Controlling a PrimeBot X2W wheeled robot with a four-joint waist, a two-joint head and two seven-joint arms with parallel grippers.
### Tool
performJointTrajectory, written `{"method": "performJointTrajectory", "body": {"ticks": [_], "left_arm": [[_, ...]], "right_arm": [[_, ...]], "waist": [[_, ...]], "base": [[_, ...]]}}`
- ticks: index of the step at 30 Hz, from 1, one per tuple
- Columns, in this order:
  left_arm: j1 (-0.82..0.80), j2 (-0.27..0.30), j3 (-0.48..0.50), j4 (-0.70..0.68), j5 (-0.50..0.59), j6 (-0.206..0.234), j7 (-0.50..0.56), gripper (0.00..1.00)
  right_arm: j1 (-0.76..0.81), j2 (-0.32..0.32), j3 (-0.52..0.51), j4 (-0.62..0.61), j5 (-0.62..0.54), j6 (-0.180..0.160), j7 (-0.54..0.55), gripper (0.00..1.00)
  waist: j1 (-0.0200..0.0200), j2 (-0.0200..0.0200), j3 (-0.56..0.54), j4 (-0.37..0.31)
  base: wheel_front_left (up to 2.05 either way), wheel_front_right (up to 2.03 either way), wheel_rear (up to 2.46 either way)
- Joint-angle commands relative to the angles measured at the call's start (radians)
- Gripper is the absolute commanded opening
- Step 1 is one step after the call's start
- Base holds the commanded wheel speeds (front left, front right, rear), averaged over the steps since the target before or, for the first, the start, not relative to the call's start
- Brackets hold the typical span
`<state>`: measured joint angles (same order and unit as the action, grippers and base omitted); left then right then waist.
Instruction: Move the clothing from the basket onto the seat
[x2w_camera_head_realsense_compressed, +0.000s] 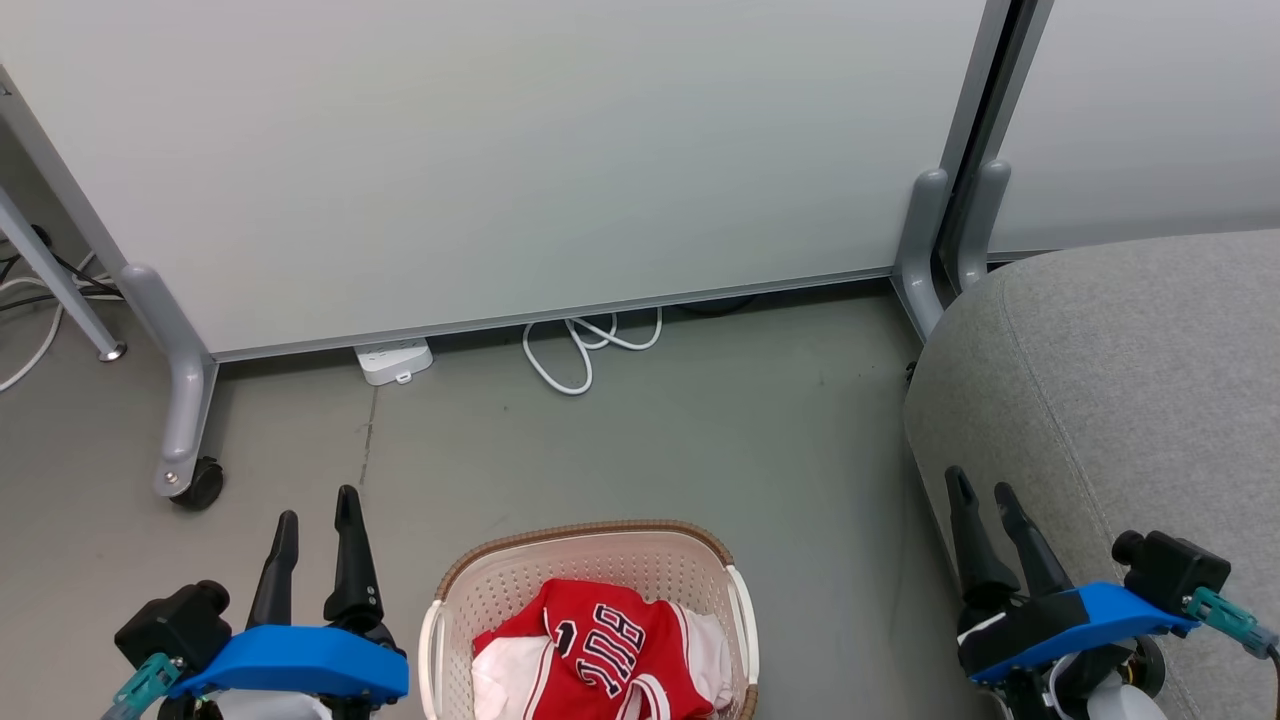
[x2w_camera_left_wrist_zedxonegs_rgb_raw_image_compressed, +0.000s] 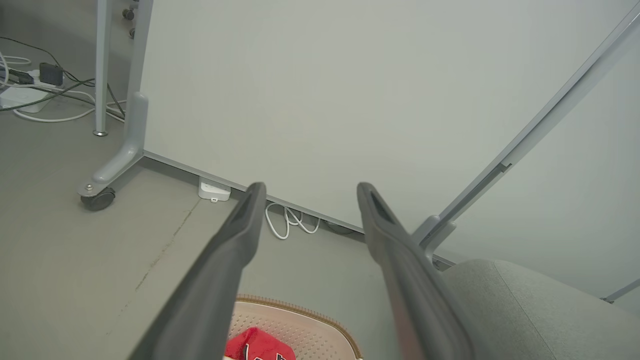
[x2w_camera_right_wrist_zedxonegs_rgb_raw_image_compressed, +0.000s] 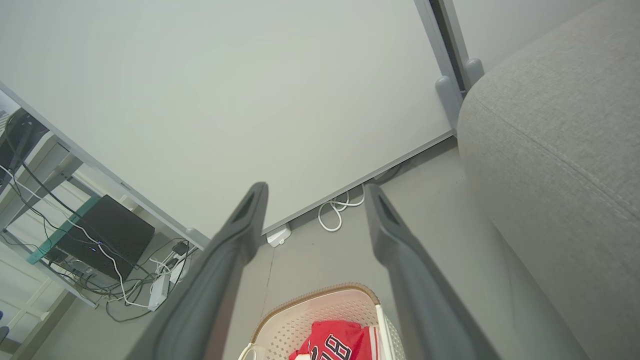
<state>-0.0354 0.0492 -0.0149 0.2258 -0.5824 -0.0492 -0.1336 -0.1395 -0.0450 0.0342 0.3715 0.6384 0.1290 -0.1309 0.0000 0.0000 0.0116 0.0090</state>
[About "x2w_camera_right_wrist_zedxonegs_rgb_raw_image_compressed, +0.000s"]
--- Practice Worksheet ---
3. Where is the short white power strip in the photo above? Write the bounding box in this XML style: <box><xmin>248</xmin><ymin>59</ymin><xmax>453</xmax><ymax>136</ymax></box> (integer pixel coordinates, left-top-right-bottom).
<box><xmin>169</xmin><ymin>257</ymin><xmax>189</xmax><ymax>285</ymax></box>

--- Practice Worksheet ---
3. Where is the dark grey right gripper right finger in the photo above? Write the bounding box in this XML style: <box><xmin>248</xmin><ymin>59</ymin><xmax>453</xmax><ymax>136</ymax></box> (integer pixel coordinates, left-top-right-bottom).
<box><xmin>364</xmin><ymin>182</ymin><xmax>502</xmax><ymax>360</ymax></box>

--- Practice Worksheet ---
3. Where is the black computer tower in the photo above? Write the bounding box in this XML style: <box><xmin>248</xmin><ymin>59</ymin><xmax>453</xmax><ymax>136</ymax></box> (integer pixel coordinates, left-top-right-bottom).
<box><xmin>50</xmin><ymin>195</ymin><xmax>156</xmax><ymax>281</ymax></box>

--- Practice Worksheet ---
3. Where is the grey fabric sofa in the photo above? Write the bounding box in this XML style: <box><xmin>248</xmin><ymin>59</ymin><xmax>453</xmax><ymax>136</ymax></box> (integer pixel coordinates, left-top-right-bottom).
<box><xmin>457</xmin><ymin>0</ymin><xmax>640</xmax><ymax>360</ymax></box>

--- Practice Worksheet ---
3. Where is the wide white partition panel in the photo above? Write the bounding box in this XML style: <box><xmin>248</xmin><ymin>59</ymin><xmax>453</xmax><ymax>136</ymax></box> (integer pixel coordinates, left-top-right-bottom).
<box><xmin>0</xmin><ymin>0</ymin><xmax>468</xmax><ymax>250</ymax></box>

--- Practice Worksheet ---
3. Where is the desk with green top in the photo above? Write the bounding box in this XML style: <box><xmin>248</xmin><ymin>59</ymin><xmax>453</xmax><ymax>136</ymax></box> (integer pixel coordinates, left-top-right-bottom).
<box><xmin>0</xmin><ymin>131</ymin><xmax>103</xmax><ymax>307</ymax></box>

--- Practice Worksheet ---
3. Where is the red jersey with lettering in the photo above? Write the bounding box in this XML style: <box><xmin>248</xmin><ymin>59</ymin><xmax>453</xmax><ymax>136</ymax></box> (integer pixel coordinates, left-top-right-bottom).
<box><xmin>288</xmin><ymin>320</ymin><xmax>382</xmax><ymax>360</ymax></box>

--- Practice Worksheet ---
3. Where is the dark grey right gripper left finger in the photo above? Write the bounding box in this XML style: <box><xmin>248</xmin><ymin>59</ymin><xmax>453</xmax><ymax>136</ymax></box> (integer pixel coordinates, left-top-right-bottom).
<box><xmin>125</xmin><ymin>181</ymin><xmax>270</xmax><ymax>360</ymax></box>

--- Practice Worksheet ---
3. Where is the coiled white cable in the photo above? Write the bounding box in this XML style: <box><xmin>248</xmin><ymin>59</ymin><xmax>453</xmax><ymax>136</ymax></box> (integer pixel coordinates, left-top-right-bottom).
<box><xmin>318</xmin><ymin>184</ymin><xmax>366</xmax><ymax>233</ymax></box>

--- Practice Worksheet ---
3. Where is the black floor cable loop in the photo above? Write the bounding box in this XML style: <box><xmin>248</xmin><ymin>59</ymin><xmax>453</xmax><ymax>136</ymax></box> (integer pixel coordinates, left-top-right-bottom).
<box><xmin>104</xmin><ymin>239</ymin><xmax>193</xmax><ymax>324</ymax></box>

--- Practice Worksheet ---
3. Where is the black rounded object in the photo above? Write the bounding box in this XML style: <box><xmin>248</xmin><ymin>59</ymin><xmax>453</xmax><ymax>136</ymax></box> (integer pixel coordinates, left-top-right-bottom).
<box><xmin>0</xmin><ymin>107</ymin><xmax>50</xmax><ymax>173</ymax></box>

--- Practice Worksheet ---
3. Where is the white perforated laundry basket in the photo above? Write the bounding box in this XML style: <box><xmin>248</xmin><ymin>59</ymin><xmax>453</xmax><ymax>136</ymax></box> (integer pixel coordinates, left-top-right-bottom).
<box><xmin>238</xmin><ymin>283</ymin><xmax>407</xmax><ymax>360</ymax></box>

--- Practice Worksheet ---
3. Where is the thin white cable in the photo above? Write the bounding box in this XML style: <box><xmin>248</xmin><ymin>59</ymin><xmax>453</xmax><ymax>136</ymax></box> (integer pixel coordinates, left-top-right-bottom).
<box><xmin>0</xmin><ymin>164</ymin><xmax>152</xmax><ymax>308</ymax></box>

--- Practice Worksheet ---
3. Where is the long white power strip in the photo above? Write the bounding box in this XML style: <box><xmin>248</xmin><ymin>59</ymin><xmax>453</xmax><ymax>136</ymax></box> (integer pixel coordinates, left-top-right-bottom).
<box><xmin>148</xmin><ymin>274</ymin><xmax>171</xmax><ymax>312</ymax></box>

